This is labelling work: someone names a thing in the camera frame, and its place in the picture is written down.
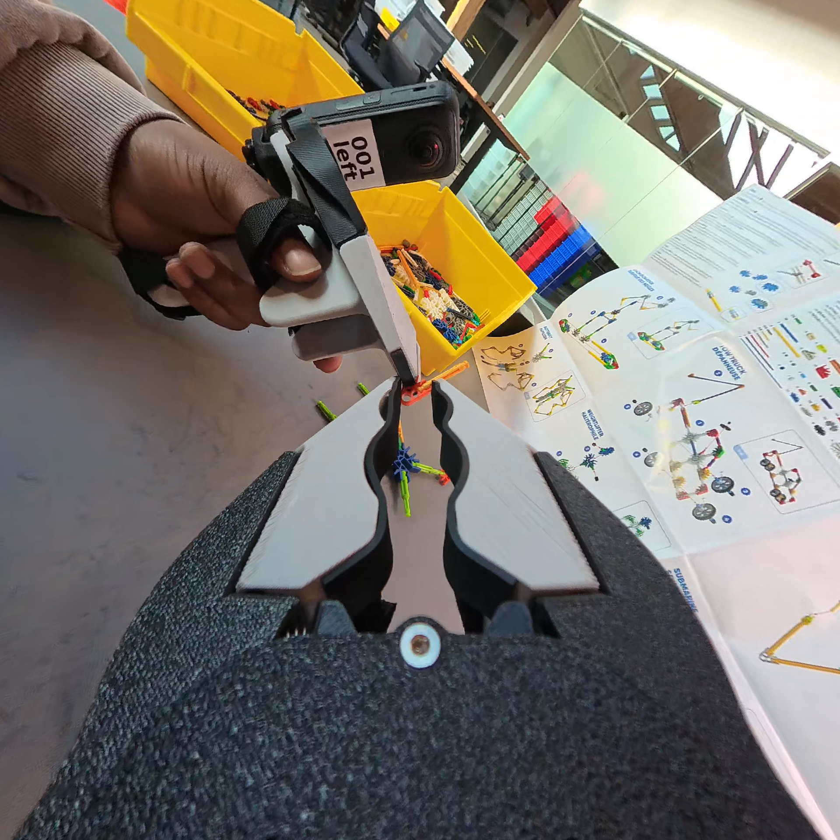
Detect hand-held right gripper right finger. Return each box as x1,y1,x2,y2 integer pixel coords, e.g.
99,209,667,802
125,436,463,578
431,379,601,634

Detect large blue connector fan assembly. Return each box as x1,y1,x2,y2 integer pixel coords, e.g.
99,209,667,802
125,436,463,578
392,423,452,517

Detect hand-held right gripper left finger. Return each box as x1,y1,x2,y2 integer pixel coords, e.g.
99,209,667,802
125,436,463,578
235,377,403,634

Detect grey wire shelf rack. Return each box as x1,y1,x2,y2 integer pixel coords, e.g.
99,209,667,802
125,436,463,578
469,151,559,244

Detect yellow storage bin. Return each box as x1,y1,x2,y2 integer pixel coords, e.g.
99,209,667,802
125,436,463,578
125,0,365,161
351,180,538,377

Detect person's left forearm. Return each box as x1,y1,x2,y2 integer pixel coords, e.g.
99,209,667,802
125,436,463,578
0,0,181,253

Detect pile of toy pieces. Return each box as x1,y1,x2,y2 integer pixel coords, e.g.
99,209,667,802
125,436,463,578
379,239,485,347
226,88,290,122

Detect grey desk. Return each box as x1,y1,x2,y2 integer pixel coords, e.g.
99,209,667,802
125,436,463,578
0,210,487,821

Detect stack of red blue bins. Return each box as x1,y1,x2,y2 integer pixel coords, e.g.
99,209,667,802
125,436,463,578
515,193,601,290

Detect toy instruction sheet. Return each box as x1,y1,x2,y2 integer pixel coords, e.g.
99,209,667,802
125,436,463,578
472,184,840,834

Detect yellow rod with orange connector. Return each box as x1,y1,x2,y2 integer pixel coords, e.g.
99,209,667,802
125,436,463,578
400,363,471,406

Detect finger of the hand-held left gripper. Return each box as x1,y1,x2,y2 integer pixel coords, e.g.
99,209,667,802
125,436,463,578
259,235,421,387

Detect person's left hand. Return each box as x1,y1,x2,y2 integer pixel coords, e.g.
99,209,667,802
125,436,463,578
110,118,345,375

